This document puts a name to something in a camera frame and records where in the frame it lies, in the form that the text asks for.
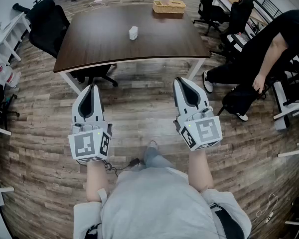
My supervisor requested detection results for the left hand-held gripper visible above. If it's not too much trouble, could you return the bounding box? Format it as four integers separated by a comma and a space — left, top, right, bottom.
68, 83, 113, 165

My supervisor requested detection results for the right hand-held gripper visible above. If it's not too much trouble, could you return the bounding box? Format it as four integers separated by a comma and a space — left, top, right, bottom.
173, 77, 223, 151

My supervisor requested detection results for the person's right forearm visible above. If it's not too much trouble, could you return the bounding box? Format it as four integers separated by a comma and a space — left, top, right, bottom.
188, 148, 215, 193

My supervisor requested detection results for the person's left forearm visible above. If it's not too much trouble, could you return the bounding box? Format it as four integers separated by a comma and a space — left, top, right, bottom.
86, 158, 110, 203

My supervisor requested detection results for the wooden block with rectangular slot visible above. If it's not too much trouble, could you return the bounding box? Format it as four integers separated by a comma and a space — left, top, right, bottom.
169, 0, 186, 9

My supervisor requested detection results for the black office chair base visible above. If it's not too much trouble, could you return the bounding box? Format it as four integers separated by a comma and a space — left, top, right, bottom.
71, 63, 119, 88

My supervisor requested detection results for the person's jeans leg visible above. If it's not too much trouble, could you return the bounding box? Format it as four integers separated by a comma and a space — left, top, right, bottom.
143, 147, 175, 170

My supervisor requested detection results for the red label water bottle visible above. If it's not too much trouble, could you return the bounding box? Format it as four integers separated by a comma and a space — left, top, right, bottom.
0, 61, 20, 88

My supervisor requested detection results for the woven wicker basket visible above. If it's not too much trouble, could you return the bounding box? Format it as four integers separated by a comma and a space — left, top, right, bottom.
152, 0, 187, 14

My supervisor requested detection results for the black mesh office chair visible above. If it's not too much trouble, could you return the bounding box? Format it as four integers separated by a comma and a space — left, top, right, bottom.
26, 0, 70, 59

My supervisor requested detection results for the black chair with white cushion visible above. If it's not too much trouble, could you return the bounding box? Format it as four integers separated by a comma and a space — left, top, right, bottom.
219, 0, 255, 59

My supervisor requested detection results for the white side table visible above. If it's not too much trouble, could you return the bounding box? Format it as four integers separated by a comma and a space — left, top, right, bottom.
0, 11, 32, 66

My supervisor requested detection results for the person's grey sweatshirt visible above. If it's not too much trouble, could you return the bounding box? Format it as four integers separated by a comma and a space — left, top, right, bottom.
73, 167, 252, 239

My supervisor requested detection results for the white framed wooden stool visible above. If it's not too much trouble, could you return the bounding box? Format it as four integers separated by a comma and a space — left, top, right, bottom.
278, 101, 299, 158

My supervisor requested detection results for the white floor cable bundle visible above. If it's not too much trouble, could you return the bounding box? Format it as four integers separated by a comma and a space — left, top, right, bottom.
64, 0, 103, 16

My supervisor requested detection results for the black shoulder strap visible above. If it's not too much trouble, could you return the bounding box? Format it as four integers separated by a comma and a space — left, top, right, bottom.
210, 203, 246, 239

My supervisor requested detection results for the thin white cable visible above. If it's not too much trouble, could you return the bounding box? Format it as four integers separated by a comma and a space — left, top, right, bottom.
255, 193, 280, 224

